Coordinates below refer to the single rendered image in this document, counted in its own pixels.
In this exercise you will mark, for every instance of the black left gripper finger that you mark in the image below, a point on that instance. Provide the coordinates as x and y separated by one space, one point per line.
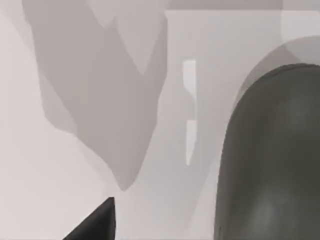
101 222

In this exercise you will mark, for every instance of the dark grey rounded object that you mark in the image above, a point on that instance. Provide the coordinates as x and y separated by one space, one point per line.
272 160

